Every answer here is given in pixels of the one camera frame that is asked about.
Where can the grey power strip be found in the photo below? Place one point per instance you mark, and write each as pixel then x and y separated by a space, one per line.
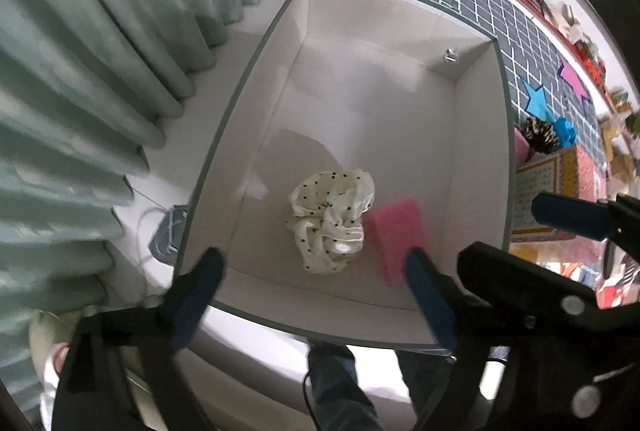
pixel 170 236

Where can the pale green curtain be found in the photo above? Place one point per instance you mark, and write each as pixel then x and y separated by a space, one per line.
pixel 75 61

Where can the person's jeans leg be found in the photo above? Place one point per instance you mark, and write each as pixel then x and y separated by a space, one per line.
pixel 340 391
pixel 420 381

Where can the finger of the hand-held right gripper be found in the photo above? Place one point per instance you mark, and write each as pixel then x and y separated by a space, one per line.
pixel 505 271
pixel 570 213

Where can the white cloth bag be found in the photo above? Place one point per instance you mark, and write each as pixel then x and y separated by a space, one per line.
pixel 47 361

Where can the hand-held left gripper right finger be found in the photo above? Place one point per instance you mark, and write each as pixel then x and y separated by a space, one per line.
pixel 430 301

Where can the pink printed carton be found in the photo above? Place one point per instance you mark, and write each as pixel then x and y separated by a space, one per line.
pixel 542 196

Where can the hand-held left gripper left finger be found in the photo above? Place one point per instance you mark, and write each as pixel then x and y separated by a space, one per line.
pixel 192 296

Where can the white storage box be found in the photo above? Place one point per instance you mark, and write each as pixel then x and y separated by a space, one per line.
pixel 375 111

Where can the blue star sticker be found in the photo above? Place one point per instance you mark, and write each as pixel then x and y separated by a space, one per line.
pixel 536 97

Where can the blue fuzzy sock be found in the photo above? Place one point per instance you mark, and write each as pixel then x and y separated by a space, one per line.
pixel 564 133

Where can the pink star sticker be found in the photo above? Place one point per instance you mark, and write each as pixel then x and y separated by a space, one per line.
pixel 574 78

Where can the pine cone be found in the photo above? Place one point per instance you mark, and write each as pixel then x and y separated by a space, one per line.
pixel 540 135

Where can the cream polka dot scrunchie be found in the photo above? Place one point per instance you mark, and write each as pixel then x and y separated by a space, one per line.
pixel 325 211

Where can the pink sponge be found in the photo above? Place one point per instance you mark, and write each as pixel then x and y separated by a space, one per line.
pixel 395 231
pixel 522 148

